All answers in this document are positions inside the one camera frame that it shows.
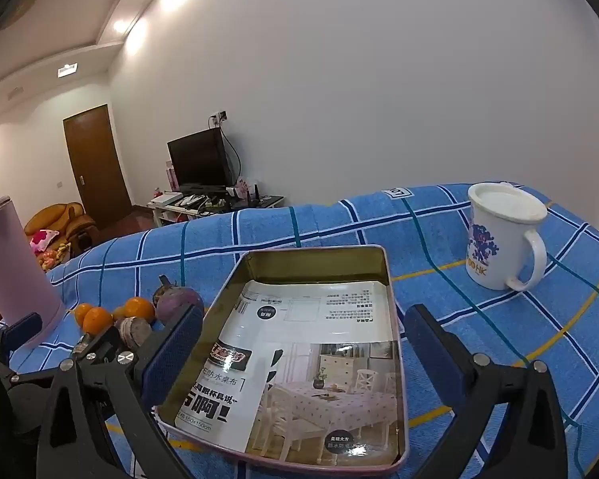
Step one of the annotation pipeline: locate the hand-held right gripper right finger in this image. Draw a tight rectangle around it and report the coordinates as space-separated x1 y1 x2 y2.
403 304 567 479

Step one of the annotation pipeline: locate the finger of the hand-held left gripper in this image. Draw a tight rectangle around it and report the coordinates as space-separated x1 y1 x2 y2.
0 312 43 367
7 328 125 390

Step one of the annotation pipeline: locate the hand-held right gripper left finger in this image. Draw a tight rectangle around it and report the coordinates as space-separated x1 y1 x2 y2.
35 303 204 479

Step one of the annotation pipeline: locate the medium orange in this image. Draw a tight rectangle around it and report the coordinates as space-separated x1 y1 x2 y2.
82 308 115 335

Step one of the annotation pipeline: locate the purple sweet potato piece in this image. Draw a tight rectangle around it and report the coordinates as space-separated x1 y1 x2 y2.
115 316 154 349

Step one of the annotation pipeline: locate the large orange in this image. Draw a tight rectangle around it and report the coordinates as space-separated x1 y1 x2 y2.
124 297 157 324

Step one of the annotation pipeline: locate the round purple fruit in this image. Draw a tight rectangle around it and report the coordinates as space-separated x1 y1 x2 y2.
153 274 205 325

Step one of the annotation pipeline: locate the pink metal tin box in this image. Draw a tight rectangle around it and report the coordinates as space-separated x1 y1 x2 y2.
154 245 411 471

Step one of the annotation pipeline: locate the lilac thermos bottle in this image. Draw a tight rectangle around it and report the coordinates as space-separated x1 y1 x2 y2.
0 196 67 350

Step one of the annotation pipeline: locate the pink floral cushion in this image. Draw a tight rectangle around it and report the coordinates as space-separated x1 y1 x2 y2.
29 230 61 253

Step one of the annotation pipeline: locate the white mug blue print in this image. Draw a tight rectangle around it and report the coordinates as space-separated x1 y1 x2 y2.
465 182 549 291

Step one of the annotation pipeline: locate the yellow leather armchair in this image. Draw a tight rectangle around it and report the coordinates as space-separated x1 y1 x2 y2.
24 202 101 260

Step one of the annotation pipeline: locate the printed paper leaflet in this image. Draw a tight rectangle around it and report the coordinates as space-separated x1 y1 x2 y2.
174 279 400 465

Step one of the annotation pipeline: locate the blue plaid tablecloth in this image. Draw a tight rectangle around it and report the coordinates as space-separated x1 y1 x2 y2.
10 184 599 479

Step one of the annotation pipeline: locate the white tv stand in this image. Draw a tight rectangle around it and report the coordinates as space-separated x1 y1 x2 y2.
147 192 285 230

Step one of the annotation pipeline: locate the brown wooden door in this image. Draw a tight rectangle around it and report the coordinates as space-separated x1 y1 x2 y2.
62 104 133 228

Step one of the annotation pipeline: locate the black television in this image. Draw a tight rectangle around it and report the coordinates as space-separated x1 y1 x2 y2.
167 129 234 195

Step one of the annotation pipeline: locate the black power cable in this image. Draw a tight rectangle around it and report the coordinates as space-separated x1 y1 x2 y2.
220 125 243 185

